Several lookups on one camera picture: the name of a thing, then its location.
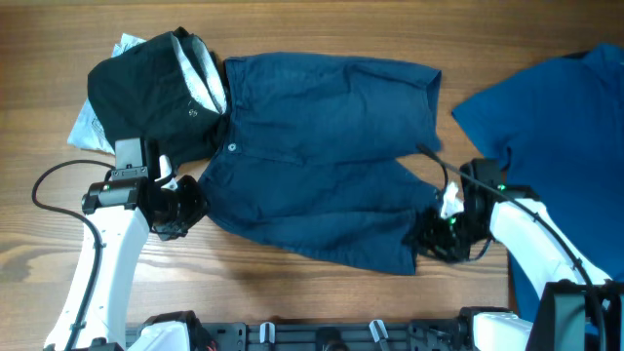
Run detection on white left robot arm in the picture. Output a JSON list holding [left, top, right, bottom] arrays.
[[44, 137, 208, 350]]

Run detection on white printed folded garment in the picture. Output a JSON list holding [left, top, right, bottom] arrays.
[[67, 33, 145, 154]]

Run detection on dark green folded shorts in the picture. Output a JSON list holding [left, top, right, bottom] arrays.
[[87, 27, 229, 166]]

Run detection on blue polo shirt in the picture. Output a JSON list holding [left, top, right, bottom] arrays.
[[450, 42, 624, 337]]

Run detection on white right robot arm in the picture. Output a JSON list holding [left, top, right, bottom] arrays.
[[404, 159, 623, 350]]

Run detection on navy blue shorts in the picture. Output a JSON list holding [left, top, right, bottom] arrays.
[[200, 53, 442, 275]]

